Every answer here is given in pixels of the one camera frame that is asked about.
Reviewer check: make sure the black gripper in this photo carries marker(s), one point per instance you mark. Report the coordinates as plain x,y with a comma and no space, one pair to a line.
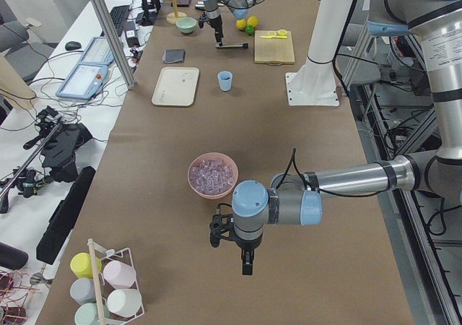
247,245
216,23

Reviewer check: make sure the steel ice scoop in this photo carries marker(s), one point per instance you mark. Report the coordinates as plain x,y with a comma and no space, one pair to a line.
200,6

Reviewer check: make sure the blue plastic cup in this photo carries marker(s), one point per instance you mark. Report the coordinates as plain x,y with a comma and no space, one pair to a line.
225,84

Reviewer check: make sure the pile of ice cubes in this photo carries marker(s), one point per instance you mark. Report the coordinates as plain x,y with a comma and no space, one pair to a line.
211,175

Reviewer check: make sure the pink cup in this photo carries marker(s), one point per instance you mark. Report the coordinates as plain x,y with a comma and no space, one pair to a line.
119,275

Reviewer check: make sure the white cup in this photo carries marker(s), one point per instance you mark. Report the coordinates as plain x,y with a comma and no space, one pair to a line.
124,302

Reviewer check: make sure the yellow cup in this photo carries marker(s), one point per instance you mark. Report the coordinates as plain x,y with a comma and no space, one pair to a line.
81,265

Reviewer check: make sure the grey cup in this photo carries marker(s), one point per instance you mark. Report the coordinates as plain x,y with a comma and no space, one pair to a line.
82,291

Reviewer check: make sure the mint cup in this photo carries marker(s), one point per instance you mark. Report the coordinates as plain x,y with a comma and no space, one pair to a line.
87,314

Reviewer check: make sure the yellow lemon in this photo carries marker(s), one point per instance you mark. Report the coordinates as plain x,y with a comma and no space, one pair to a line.
241,24
252,21

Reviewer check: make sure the green lime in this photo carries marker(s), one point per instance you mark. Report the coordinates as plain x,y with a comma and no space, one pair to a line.
249,30

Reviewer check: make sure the mint green bowl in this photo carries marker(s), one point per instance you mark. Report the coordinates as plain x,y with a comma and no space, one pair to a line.
186,25

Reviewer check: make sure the yellow plastic knife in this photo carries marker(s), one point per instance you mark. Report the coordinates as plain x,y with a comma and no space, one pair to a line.
274,36

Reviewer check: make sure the wooden glass stand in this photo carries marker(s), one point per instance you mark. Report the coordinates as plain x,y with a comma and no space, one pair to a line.
176,7

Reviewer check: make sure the grey folded cloth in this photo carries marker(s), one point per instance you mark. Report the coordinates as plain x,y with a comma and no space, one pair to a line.
173,56

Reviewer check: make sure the wooden cutting board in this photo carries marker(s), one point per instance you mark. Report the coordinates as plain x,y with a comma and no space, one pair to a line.
273,51

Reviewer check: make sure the cream rabbit tray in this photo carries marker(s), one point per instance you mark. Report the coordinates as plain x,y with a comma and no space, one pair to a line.
176,86

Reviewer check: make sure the pink bowl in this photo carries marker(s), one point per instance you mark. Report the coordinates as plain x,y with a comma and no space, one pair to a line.
213,180

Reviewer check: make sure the black power adapter box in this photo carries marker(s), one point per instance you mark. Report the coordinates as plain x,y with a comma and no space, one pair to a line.
131,34

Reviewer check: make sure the black keyboard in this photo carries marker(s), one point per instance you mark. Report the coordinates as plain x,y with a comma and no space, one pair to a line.
119,15

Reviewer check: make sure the teach pendant far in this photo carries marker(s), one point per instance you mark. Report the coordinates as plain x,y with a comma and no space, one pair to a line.
97,52

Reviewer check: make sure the teach pendant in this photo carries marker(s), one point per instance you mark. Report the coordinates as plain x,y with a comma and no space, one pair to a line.
97,52
83,82

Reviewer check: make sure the teach pendant near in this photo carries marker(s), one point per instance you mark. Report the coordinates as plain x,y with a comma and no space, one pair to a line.
83,82

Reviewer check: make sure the black computer mouse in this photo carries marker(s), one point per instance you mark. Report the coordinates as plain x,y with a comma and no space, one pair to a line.
72,46

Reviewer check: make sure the black long bar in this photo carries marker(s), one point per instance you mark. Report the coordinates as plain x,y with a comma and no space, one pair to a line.
64,218

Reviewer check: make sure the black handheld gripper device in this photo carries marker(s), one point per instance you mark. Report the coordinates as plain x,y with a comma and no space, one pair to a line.
59,150

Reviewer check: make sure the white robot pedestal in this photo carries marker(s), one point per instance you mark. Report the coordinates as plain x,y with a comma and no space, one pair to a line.
315,84

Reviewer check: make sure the aluminium frame post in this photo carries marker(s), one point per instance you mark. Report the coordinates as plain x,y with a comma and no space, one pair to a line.
106,23

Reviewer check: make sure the white wire cup rack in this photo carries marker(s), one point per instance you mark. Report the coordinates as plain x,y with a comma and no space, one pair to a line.
100,257

